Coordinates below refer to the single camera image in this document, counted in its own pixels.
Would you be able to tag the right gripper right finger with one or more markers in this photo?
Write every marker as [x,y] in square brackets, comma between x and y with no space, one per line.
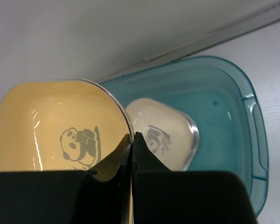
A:
[143,160]

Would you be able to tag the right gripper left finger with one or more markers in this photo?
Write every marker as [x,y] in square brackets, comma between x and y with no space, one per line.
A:
[107,187]

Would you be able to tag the beige plate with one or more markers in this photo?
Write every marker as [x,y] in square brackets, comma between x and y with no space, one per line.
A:
[171,135]

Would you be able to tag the yellow plate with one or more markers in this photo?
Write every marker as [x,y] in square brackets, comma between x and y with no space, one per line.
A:
[51,134]

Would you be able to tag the teal plastic bin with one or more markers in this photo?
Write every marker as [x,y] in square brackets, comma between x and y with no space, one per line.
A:
[221,100]

